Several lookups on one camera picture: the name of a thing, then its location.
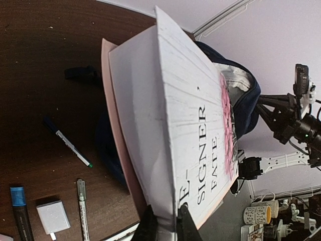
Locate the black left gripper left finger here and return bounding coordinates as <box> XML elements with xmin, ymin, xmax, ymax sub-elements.
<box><xmin>132</xmin><ymin>205</ymin><xmax>158</xmax><ymax>241</ymax></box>

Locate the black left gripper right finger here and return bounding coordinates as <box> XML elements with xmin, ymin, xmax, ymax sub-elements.
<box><xmin>177</xmin><ymin>203</ymin><xmax>202</xmax><ymax>241</ymax></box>

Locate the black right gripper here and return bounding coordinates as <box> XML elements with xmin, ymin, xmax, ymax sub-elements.
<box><xmin>255</xmin><ymin>93</ymin><xmax>301</xmax><ymax>145</ymax></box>

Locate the navy blue student backpack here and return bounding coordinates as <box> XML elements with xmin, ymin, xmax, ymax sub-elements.
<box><xmin>64</xmin><ymin>41</ymin><xmax>261</xmax><ymax>186</ymax></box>

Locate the white Designer Fate book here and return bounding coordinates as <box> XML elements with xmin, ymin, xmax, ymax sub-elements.
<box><xmin>101</xmin><ymin>7</ymin><xmax>238</xmax><ymax>231</ymax></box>

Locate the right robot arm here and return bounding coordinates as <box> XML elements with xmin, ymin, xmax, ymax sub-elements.
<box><xmin>238</xmin><ymin>64</ymin><xmax>320</xmax><ymax>180</ymax></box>

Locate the yellow inside patterned mug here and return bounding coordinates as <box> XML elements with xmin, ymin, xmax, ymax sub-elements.
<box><xmin>243</xmin><ymin>205</ymin><xmax>271</xmax><ymax>225</ymax></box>

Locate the patterned white mug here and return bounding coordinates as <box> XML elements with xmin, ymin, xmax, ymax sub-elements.
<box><xmin>251</xmin><ymin>192</ymin><xmax>279</xmax><ymax>218</ymax></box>

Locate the white power adapter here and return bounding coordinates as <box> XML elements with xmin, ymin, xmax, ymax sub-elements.
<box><xmin>36</xmin><ymin>200</ymin><xmax>71</xmax><ymax>240</ymax></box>

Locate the blue cap marker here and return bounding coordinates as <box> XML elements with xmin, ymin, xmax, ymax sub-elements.
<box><xmin>10</xmin><ymin>187</ymin><xmax>34</xmax><ymax>241</ymax></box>

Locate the beige highlighter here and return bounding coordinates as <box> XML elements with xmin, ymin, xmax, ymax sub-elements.
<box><xmin>0</xmin><ymin>234</ymin><xmax>14</xmax><ymax>241</ymax></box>

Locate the blue white pen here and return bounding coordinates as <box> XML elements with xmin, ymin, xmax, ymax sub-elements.
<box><xmin>43</xmin><ymin>116</ymin><xmax>93</xmax><ymax>168</ymax></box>

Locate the aluminium frame post right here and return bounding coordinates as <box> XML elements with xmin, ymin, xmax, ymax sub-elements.
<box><xmin>193</xmin><ymin>0</ymin><xmax>255</xmax><ymax>39</ymax></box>

